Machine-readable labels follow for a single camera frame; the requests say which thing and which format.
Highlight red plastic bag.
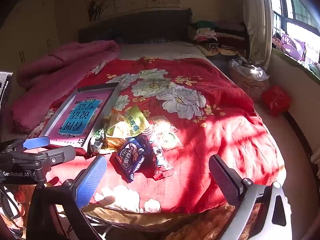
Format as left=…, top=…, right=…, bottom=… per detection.
left=261, top=85, right=292, bottom=117

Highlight black green pea packet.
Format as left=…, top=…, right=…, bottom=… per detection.
left=89, top=129, right=105, bottom=155

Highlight blue cookie packet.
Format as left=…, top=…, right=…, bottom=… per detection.
left=115, top=137, right=153, bottom=183

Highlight woven basket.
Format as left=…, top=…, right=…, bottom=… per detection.
left=229, top=65, right=269, bottom=100

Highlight grey metal tray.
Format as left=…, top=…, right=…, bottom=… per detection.
left=39, top=81, right=123, bottom=155

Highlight purple bag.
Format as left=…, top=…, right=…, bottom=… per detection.
left=272, top=32, right=307, bottom=60

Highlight pile of folded clothes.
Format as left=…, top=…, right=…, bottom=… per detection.
left=187, top=20, right=250, bottom=55

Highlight orange snack packet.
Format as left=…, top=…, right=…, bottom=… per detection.
left=107, top=108, right=127, bottom=130

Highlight clear pastry packet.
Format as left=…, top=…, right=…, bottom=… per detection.
left=152, top=130, right=184, bottom=153

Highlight pink quilt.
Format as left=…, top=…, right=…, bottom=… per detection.
left=11, top=40, right=120, bottom=133

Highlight cream curtain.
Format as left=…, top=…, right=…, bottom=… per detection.
left=244, top=0, right=273, bottom=65

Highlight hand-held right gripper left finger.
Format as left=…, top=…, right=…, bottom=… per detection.
left=26, top=154, right=108, bottom=240

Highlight black cable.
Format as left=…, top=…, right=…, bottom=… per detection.
left=0, top=185, right=25, bottom=232

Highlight dark headboard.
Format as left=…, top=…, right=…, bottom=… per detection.
left=79, top=10, right=193, bottom=47

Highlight red floral blanket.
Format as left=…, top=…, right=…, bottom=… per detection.
left=27, top=56, right=287, bottom=214

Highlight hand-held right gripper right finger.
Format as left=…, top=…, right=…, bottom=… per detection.
left=208, top=154, right=293, bottom=240

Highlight cream wardrobe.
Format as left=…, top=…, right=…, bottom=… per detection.
left=0, top=0, right=60, bottom=75

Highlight white spotted candy packet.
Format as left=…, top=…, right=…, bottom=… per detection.
left=149, top=140, right=167, bottom=167

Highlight yellow green snack packet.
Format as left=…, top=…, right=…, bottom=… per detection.
left=106, top=105, right=150, bottom=138

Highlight amber translucent snack packet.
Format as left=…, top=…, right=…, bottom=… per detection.
left=103, top=134, right=127, bottom=154

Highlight window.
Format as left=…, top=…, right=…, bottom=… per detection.
left=260, top=0, right=320, bottom=63

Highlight red swirl snack packet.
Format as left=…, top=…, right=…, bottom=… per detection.
left=153, top=165, right=175, bottom=181

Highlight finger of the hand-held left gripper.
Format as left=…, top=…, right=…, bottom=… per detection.
left=0, top=136, right=50, bottom=159
left=22, top=145, right=77, bottom=170

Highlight pink and blue book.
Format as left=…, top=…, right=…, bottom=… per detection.
left=49, top=90, right=115, bottom=147

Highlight orange fuzzy blanket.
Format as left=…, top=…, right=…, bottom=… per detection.
left=82, top=201, right=253, bottom=240

